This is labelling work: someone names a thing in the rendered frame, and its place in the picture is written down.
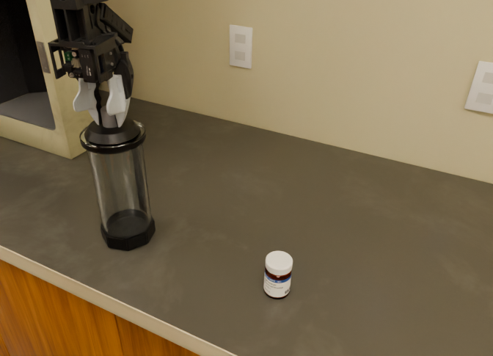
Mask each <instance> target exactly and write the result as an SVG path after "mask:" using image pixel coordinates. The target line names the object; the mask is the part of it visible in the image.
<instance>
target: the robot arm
mask: <svg viewBox="0 0 493 356"><path fill-rule="evenodd" d="M104 1H108V0H50V2H51V9H52V13H53V16H54V23H55V27H56V33H57V37H58V38H57V39H55V40H52V41H51V42H49V43H48V47H49V51H50V55H51V61H52V64H53V68H54V74H55V77H56V79H59V78H61V77H62V76H64V75H65V74H66V72H67V73H68V76H69V77H70V78H75V79H77V80H78V86H79V89H78V94H77V96H76V97H75V99H74V101H73V108H74V110H75V111H76V112H82V111H85V110H88V112H89V113H90V115H91V117H92V119H93V120H94V121H95V122H96V123H97V124H98V125H101V123H102V118H101V108H102V106H101V96H100V94H99V86H100V85H101V83H102V82H104V81H107V84H108V87H109V98H108V101H107V103H106V110H107V113H108V115H110V116H112V115H115V119H116V122H117V127H120V126H121V125H122V124H123V122H124V120H125V118H126V115H127V113H128V107H129V103H130V99H131V94H132V89H133V83H134V69H133V67H132V64H131V61H130V59H129V55H128V52H127V51H124V48H123V45H122V44H124V43H131V41H132V35H133V30H134V29H133V28H131V27H130V26H129V25H128V24H127V23H126V22H125V21H124V20H123V19H122V18H121V17H120V16H119V15H118V14H116V13H115V12H114V11H113V10H112V9H111V8H110V7H108V6H107V5H106V4H105V3H101V2H104ZM55 51H58V52H59V58H60V62H61V65H62V67H61V68H60V69H58V70H57V68H56V62H55V58H54V52H55ZM62 51H63V52H64V56H65V64H64V60H63V56H62ZM113 72H114V74H112V73H113Z"/></svg>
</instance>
